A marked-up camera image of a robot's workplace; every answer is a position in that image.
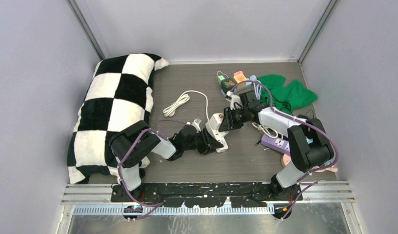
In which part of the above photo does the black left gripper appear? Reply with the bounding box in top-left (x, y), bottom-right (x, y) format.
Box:
top-left (182, 127), bottom-right (222, 154)

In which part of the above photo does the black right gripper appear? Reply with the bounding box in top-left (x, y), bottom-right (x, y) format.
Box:
top-left (219, 107), bottom-right (248, 133)

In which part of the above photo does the white power strip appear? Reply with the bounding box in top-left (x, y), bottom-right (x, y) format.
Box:
top-left (205, 121), bottom-right (228, 153)

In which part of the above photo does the white tiger cube socket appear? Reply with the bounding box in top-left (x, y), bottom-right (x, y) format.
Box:
top-left (205, 113), bottom-right (224, 131)

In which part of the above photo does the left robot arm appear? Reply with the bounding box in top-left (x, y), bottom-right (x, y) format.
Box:
top-left (108, 119), bottom-right (223, 202)

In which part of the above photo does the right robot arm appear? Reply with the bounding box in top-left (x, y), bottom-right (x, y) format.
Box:
top-left (219, 91), bottom-right (335, 200)

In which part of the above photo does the light green small plug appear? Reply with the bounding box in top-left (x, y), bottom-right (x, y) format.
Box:
top-left (218, 75), bottom-right (226, 84)

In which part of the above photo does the pink round socket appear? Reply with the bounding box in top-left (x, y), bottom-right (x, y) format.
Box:
top-left (281, 154), bottom-right (291, 168)

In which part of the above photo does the dark green cube adapter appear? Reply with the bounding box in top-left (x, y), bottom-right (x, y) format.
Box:
top-left (220, 78), bottom-right (236, 94)

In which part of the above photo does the light blue power strip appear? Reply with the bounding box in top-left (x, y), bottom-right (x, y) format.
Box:
top-left (220, 80), bottom-right (252, 97)

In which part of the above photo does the orange cube adapter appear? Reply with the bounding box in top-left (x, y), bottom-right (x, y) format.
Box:
top-left (233, 74), bottom-right (247, 90)

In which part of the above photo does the purple power strip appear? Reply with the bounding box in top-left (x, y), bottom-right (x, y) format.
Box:
top-left (261, 135), bottom-right (290, 155)

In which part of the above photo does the green cloth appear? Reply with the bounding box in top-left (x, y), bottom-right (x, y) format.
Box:
top-left (257, 74), bottom-right (318, 114)

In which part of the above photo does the black white checkered pillow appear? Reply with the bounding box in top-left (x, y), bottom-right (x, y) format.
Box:
top-left (67, 53), bottom-right (169, 184)

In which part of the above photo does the white cable bundle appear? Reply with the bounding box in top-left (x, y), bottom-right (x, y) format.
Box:
top-left (251, 121), bottom-right (285, 139)

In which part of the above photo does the light blue coiled cable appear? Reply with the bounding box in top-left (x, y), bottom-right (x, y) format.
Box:
top-left (249, 75), bottom-right (263, 99)

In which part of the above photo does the white coiled power cable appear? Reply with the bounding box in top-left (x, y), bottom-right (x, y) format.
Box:
top-left (162, 90), bottom-right (211, 125)

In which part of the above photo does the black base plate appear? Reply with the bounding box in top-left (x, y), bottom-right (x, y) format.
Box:
top-left (111, 182), bottom-right (300, 208)

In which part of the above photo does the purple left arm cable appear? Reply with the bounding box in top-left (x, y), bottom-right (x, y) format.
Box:
top-left (116, 119), bottom-right (188, 220)

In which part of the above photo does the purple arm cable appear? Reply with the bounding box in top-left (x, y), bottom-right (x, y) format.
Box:
top-left (116, 119), bottom-right (188, 220)
top-left (229, 80), bottom-right (339, 220)

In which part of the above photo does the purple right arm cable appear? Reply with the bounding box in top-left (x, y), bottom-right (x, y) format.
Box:
top-left (229, 80), bottom-right (339, 220)

